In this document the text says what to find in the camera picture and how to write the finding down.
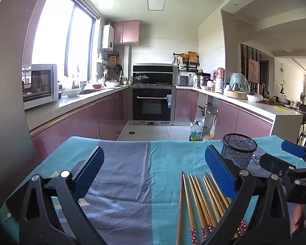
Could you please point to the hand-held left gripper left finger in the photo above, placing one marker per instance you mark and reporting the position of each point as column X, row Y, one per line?
column 90, row 169

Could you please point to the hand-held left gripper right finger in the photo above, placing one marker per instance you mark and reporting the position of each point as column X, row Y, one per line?
column 219, row 173

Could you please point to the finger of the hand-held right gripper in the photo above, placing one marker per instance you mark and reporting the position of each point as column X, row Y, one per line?
column 272, row 162
column 293, row 149

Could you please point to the black mesh pen holder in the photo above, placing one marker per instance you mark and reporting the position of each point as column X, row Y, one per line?
column 238, row 150

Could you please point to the bunch of wooden chopsticks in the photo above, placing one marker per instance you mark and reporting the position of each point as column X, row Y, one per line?
column 193, row 204

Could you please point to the person's right hand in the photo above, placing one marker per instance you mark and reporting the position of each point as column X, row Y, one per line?
column 298, row 219

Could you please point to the blue grey printed tablecloth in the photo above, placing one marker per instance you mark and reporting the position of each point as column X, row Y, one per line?
column 132, row 183

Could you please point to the cooking oil bottle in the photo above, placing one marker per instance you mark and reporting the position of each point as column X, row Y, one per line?
column 195, row 132

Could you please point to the pink base cabinets under window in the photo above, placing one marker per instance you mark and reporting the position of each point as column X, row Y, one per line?
column 91, row 117

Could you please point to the pink base cabinets with open door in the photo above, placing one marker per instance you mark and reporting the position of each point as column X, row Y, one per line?
column 232, row 120

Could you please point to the white plastic bag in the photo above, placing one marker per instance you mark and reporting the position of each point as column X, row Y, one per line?
column 254, row 97

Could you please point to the round bamboo tray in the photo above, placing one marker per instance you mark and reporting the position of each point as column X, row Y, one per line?
column 236, row 95

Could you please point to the large white bowl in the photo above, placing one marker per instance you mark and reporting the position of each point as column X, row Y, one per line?
column 72, row 92

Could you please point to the black flat device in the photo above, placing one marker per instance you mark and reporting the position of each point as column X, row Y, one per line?
column 14, row 204

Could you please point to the black built-in oven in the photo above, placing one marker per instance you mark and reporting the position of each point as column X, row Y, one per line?
column 153, row 104

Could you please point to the white toaster oven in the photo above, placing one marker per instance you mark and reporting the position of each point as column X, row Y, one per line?
column 39, row 85

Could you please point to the pink kettle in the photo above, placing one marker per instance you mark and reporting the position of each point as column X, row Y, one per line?
column 220, row 74

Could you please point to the hanging black pan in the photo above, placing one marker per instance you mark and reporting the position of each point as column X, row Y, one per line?
column 118, row 69

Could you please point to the wok with glass lid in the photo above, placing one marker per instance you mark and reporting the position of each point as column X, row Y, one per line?
column 142, row 79

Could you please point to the black range hood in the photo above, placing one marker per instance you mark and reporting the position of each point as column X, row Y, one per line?
column 160, row 71

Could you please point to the wooden cutting board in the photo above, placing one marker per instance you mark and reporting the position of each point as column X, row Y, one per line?
column 192, row 57

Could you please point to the white water heater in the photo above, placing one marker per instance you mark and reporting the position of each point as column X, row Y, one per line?
column 107, row 38

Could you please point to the large kitchen window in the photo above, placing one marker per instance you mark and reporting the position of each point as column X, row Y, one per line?
column 53, row 30

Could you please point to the ceiling light panel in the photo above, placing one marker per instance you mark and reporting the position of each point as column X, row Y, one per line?
column 156, row 2

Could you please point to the brown wall picture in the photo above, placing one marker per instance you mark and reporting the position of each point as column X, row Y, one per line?
column 253, row 70

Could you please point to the black wall rack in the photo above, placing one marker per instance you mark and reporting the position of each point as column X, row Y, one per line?
column 188, row 66

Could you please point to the pink wall cabinet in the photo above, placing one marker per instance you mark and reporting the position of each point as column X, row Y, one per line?
column 126, row 32

